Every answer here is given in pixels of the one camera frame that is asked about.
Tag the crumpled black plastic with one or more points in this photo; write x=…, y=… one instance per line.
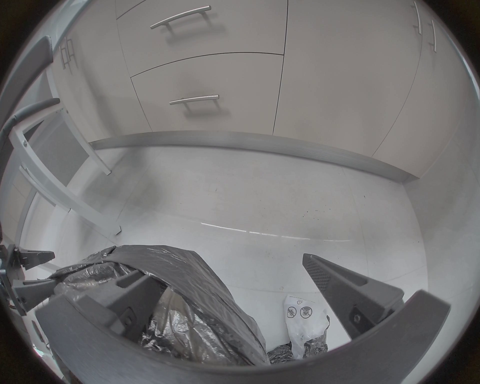
x=279, y=354

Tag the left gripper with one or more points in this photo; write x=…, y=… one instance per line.
x=17, y=279

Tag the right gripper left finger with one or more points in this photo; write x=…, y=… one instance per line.
x=127, y=307

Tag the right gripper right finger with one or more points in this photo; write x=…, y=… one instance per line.
x=360, y=300

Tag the clear printed wrapper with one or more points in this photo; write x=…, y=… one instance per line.
x=303, y=322

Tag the grey padded chair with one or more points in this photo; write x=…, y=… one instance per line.
x=56, y=180

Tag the beige cabinet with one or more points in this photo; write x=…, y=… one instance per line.
x=337, y=75

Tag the black plastic bag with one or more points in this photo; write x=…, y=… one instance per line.
x=187, y=277

